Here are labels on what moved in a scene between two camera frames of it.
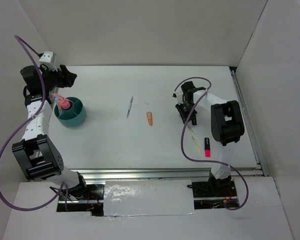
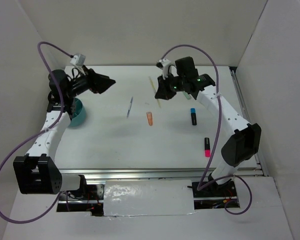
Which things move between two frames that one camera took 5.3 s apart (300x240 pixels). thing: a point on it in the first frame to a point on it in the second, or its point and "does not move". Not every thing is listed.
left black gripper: x=67 y=81 to x=97 y=83
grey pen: x=128 y=114 does not move
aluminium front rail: x=172 y=174 does not move
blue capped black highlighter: x=194 y=120 does not move
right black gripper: x=184 y=115 to x=163 y=92
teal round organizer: x=75 y=116 does not move
